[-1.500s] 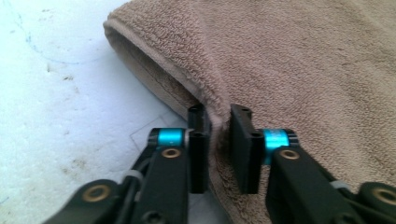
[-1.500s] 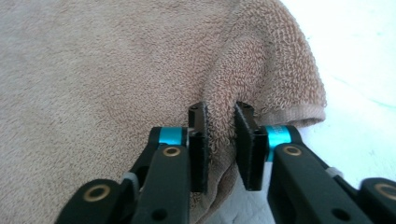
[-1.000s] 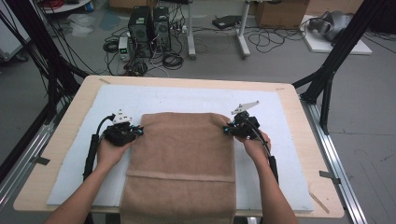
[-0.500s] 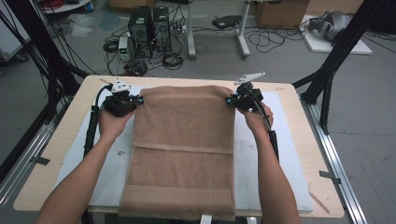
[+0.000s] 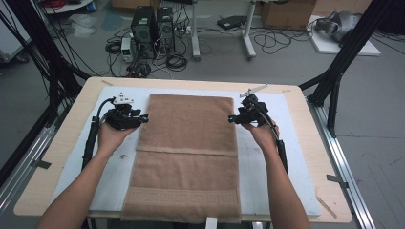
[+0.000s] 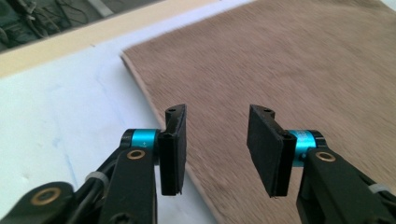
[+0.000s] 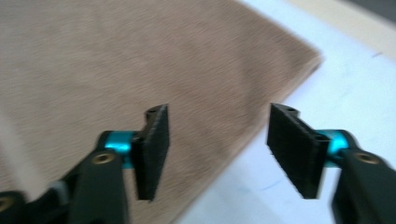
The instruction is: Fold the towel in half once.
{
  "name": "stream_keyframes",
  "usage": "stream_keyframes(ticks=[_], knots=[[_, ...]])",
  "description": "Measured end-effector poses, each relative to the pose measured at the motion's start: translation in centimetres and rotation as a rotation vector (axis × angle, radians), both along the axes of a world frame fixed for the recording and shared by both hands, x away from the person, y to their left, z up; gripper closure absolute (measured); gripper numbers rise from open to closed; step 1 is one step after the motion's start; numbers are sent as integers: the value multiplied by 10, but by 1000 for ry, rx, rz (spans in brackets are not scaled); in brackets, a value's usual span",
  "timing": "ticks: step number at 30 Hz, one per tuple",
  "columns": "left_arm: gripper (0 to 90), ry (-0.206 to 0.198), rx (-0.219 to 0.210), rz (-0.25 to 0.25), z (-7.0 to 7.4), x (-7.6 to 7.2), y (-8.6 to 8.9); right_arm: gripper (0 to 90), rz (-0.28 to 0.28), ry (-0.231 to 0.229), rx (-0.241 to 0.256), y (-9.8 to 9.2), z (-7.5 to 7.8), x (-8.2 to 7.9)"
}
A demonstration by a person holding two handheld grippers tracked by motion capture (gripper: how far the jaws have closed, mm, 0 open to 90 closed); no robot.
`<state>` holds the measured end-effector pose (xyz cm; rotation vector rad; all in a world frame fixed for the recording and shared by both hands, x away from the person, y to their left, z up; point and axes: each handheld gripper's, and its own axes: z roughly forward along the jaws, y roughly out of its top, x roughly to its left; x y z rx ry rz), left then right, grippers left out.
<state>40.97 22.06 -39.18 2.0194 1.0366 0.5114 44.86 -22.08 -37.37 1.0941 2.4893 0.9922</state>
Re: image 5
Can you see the thin wooden stick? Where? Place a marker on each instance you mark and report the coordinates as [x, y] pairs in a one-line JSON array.
[[326, 206]]

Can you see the white floor board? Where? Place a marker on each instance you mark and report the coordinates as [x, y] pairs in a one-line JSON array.
[[328, 47]]

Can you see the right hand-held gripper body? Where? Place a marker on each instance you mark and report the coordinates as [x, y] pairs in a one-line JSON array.
[[256, 113]]

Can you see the clear plastic bag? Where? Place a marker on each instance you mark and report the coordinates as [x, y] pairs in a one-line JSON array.
[[82, 25]]

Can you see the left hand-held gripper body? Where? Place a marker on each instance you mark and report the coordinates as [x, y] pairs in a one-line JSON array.
[[122, 117]]

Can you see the person's right hand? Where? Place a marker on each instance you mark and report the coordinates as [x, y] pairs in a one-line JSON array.
[[266, 136]]

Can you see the beige towel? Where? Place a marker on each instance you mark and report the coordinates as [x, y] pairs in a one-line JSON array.
[[187, 159]]

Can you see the black metal frame stand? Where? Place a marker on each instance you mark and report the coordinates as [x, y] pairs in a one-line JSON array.
[[347, 51], [41, 41]]

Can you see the white round table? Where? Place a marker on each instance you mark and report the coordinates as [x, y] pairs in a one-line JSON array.
[[73, 6]]

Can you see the black computer tower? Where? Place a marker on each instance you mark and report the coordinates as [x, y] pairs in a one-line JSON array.
[[143, 28], [165, 28]]

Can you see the black flat device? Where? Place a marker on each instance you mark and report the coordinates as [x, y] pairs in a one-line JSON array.
[[230, 22]]

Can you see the white power supply unit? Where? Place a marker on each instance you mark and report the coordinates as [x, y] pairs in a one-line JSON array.
[[126, 49]]

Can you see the aluminium rail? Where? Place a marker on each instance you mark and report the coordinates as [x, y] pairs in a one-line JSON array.
[[30, 156], [342, 165]]

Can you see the large cardboard box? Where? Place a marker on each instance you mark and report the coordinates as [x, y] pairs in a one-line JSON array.
[[286, 14]]

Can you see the white metal table stand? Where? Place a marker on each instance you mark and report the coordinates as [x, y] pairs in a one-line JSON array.
[[247, 35]]

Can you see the grey rounded device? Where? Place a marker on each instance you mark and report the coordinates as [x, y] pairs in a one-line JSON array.
[[342, 22]]

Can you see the person's left hand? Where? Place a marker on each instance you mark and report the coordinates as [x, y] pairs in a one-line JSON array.
[[111, 138]]

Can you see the grey tape piece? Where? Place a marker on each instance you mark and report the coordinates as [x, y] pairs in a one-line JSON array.
[[336, 180], [41, 164]]

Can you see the white paper strip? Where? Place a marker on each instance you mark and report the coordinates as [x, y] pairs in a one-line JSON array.
[[211, 223]]

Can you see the flat cardboard box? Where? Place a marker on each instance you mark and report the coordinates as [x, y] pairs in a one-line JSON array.
[[133, 3]]

